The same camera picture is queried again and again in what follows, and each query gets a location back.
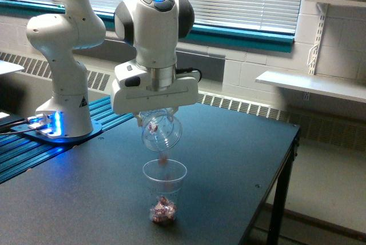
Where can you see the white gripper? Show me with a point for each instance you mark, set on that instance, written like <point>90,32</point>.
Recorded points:
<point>139,89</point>

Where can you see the clear plastic cup with candies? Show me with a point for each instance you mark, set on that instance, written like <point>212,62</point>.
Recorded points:
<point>158,133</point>

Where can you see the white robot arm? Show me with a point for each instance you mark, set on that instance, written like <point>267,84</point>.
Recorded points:
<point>152,27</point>

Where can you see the clear plastic cup on table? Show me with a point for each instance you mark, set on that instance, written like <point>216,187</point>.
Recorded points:
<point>164,178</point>

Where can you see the red white candies in cup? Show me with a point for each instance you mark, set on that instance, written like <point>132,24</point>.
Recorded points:
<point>164,211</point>

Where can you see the white table at left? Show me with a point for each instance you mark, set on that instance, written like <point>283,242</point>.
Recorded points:
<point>7,67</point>

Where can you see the black table leg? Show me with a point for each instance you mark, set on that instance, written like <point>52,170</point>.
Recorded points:
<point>281,195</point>

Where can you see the baseboard heater vent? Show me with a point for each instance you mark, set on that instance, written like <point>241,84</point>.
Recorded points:
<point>322,128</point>

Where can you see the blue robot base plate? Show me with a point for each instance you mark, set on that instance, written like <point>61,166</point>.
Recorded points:
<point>44,137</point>

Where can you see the blue aluminium rail bed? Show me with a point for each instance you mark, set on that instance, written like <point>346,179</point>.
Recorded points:
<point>22,152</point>

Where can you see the white lower wall shelf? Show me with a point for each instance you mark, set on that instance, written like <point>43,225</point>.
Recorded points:
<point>326,86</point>

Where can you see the white wall shelf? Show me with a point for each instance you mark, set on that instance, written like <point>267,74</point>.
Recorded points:
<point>326,86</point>
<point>344,3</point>

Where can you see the white shelf bracket rail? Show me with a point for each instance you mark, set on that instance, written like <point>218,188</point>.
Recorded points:
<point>314,51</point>

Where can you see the white upper wall shelf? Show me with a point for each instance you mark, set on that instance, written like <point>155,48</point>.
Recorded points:
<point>344,3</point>

